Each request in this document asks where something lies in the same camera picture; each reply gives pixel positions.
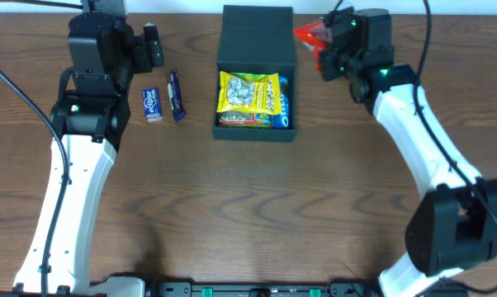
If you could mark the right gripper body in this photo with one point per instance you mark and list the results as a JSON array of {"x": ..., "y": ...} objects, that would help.
[{"x": 331, "y": 47}]

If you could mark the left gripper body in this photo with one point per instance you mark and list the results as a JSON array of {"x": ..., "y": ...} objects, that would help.
[{"x": 139, "y": 51}]

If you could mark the red Hacks candy bag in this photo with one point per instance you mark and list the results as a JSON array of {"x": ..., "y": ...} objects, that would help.
[{"x": 316, "y": 37}]

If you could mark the blue Oreo cookie pack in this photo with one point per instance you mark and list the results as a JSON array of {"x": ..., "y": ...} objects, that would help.
[{"x": 282, "y": 121}]

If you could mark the yellow Hacks candy bag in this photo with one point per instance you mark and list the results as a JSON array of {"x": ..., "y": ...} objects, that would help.
[{"x": 249, "y": 93}]

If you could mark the green gummy candy bag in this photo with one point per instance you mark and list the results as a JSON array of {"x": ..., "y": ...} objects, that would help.
[{"x": 235, "y": 118}]

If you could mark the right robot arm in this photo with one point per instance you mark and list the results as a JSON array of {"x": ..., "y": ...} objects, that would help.
[{"x": 454, "y": 227}]

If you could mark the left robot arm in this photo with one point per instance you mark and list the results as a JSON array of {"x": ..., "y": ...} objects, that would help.
[{"x": 87, "y": 123}]

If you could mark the blue Eclipse mint box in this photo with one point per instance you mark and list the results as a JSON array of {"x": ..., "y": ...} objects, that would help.
[{"x": 151, "y": 104}]

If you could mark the dark green open box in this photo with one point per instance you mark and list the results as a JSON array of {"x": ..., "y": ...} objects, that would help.
[{"x": 258, "y": 40}]

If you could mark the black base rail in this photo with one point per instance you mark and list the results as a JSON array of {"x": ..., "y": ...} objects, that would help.
[{"x": 273, "y": 289}]

